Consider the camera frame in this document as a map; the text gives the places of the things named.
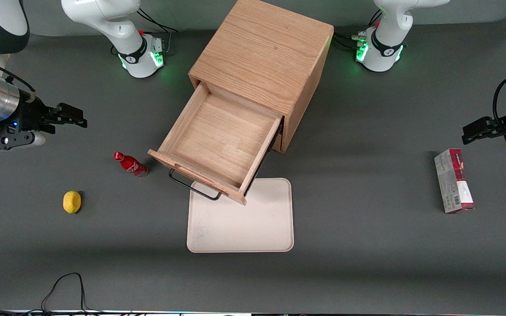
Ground red and white carton box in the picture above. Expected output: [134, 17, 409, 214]
[434, 148, 475, 214]

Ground wooden drawer cabinet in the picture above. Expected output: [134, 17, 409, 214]
[188, 0, 335, 153]

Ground black right arm base cables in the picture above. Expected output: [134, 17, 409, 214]
[139, 7, 179, 54]

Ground black arm base cables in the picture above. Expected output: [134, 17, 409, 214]
[139, 7, 179, 54]
[332, 9, 383, 51]

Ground red cola bottle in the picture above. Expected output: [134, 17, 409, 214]
[113, 151, 148, 178]

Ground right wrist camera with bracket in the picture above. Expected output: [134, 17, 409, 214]
[0, 129, 46, 154]

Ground beige plastic tray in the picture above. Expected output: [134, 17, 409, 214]
[187, 178, 294, 253]

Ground yellow lemon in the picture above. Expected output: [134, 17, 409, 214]
[63, 190, 82, 214]

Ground black left arm base cables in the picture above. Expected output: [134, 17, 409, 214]
[332, 9, 383, 51]

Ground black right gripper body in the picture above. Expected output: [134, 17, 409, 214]
[3, 93, 59, 134]

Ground black right arm wrist cable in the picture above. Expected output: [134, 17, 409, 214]
[0, 53, 36, 95]

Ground wooden drawer with black handle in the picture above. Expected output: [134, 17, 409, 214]
[148, 83, 284, 206]

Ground black looped floor cable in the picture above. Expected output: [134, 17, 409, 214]
[41, 273, 104, 315]

